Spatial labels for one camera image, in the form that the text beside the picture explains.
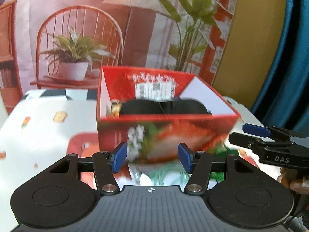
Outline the green felt tasselled ornament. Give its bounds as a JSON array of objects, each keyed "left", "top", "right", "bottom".
[{"left": 208, "top": 143, "right": 239, "bottom": 183}]

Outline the cartoon printed tablecloth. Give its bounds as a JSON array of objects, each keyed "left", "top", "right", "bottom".
[{"left": 0, "top": 87, "right": 285, "bottom": 232}]

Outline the teal blue curtain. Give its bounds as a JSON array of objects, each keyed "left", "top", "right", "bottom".
[{"left": 251, "top": 0, "right": 308, "bottom": 135}]

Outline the orange snack packet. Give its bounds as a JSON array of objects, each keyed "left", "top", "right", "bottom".
[{"left": 106, "top": 99, "right": 122, "bottom": 118}]

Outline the person's right hand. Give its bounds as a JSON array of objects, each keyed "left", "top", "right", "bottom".
[{"left": 277, "top": 168, "right": 309, "bottom": 195}]

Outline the printed room scene backdrop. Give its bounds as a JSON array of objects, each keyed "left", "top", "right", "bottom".
[{"left": 1, "top": 0, "right": 237, "bottom": 113}]

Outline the black fabric pouch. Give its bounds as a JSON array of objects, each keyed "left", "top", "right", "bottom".
[{"left": 119, "top": 98, "right": 211, "bottom": 115}]

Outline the white cloth bundle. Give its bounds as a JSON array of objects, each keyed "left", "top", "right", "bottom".
[{"left": 128, "top": 160, "right": 191, "bottom": 188}]

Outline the red strawberry cardboard box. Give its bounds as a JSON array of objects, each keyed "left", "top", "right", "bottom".
[{"left": 96, "top": 66, "right": 240, "bottom": 163}]

